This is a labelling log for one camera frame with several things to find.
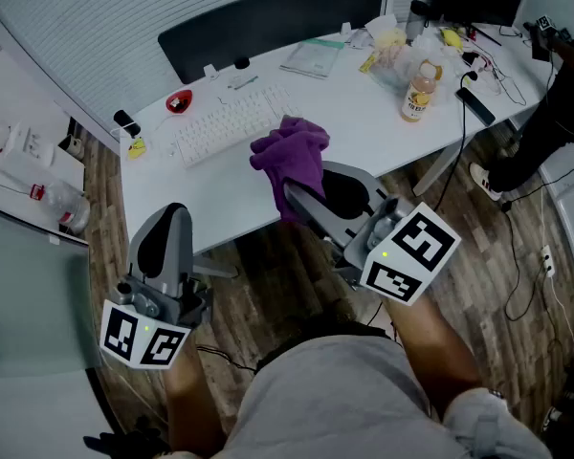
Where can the yellow banana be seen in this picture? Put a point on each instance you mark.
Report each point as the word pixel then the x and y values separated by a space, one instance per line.
pixel 452 38

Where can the yellow sticky card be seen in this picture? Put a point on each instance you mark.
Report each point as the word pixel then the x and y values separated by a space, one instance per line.
pixel 137 148

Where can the orange juice bottle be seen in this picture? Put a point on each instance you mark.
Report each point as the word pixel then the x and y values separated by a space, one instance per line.
pixel 418 98

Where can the grey tumbler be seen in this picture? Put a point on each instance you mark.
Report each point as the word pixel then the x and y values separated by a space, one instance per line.
pixel 416 22

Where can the white socket box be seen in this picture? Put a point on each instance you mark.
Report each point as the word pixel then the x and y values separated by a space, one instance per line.
pixel 38 146

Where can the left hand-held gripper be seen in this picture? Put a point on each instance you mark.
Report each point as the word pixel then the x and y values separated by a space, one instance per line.
pixel 124 333

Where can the white floor power strip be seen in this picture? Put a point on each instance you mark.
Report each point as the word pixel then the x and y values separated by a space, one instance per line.
pixel 547 260

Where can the person's black trousers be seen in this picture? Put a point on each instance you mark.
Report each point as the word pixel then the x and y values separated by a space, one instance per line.
pixel 315 333

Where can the black desk divider panel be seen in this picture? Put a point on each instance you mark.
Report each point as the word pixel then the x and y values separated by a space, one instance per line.
pixel 268 22

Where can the small white adapter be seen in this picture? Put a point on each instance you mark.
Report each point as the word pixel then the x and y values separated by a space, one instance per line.
pixel 346 28

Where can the black cylinder speaker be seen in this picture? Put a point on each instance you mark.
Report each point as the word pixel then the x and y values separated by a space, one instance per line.
pixel 125 121

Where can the grey glass panel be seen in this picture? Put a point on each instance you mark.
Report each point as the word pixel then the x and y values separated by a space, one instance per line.
pixel 33 294

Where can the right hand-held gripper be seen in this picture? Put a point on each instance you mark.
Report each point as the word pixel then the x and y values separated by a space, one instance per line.
pixel 411 256

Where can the clear document folder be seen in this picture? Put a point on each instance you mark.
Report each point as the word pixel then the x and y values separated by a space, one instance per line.
pixel 311 58

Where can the grey desk leg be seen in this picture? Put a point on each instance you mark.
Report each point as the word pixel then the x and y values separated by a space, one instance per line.
pixel 215 268
pixel 440 165

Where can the clear plastic bag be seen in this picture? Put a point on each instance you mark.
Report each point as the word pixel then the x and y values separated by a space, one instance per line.
pixel 402 60

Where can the green white paper card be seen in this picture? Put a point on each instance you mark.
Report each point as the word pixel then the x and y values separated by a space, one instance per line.
pixel 241 82

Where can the black round knob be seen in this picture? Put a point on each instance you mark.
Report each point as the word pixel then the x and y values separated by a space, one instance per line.
pixel 242 63

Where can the white keyboard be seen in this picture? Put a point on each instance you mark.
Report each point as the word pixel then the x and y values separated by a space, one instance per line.
pixel 225 124

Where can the yellow snack packet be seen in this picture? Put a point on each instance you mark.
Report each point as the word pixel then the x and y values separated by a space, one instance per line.
pixel 390 37

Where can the person's black shoe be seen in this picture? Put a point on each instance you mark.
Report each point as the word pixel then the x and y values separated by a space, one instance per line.
pixel 124 443

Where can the clear plastic water bottle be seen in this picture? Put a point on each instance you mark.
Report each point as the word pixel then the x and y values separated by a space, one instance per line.
pixel 64 203

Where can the black phone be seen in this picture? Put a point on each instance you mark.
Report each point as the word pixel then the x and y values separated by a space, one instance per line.
pixel 476 107

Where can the person's right forearm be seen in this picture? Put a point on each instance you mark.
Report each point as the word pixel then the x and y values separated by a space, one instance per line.
pixel 430 352

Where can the person's left forearm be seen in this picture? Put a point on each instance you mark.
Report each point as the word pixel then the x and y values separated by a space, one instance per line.
pixel 191 399

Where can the white charger plug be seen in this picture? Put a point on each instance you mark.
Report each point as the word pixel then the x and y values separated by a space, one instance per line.
pixel 210 72

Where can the person's grey shirt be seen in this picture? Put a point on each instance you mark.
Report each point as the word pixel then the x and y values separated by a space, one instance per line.
pixel 339 399

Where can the red bowl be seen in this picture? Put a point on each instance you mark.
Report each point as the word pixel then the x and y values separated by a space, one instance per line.
pixel 179 102

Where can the purple cloth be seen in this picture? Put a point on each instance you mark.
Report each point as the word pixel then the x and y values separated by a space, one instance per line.
pixel 292 156

